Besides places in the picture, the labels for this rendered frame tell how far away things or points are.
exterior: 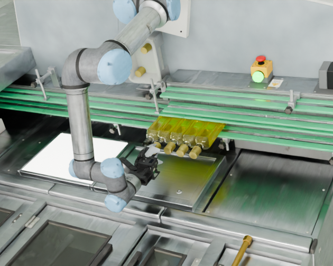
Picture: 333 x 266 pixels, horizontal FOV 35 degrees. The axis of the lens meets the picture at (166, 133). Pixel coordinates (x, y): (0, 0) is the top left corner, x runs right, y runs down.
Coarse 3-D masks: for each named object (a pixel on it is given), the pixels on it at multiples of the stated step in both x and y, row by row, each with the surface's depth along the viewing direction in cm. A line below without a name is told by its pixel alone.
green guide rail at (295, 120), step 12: (168, 108) 228; (180, 108) 226; (192, 108) 225; (204, 108) 223; (216, 108) 221; (228, 108) 219; (240, 108) 217; (240, 120) 211; (252, 120) 208; (264, 120) 207; (276, 120) 205; (288, 120) 204; (300, 120) 203; (312, 120) 201; (324, 120) 200
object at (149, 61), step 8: (152, 40) 228; (152, 48) 227; (136, 56) 243; (144, 56) 241; (152, 56) 239; (136, 64) 245; (144, 64) 244; (152, 64) 241; (152, 72) 244; (136, 80) 242; (144, 80) 241; (160, 80) 235
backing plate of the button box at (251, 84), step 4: (272, 76) 216; (248, 84) 214; (252, 84) 213; (256, 84) 213; (260, 84) 212; (264, 84) 212; (268, 84) 211; (256, 88) 210; (260, 88) 210; (264, 88) 209
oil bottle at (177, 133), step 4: (184, 120) 224; (188, 120) 223; (192, 120) 223; (180, 124) 222; (184, 124) 221; (188, 124) 221; (176, 128) 219; (180, 128) 219; (184, 128) 218; (172, 132) 217; (176, 132) 217; (180, 132) 216; (184, 132) 217; (172, 136) 216; (176, 136) 215; (180, 136) 215; (180, 140) 216; (180, 144) 217
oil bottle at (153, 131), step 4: (160, 116) 231; (164, 116) 230; (156, 120) 228; (160, 120) 228; (164, 120) 227; (152, 124) 226; (156, 124) 226; (160, 124) 225; (148, 128) 224; (152, 128) 223; (156, 128) 223; (148, 132) 222; (152, 132) 221; (156, 132) 221; (152, 136) 221; (156, 136) 221; (156, 140) 222
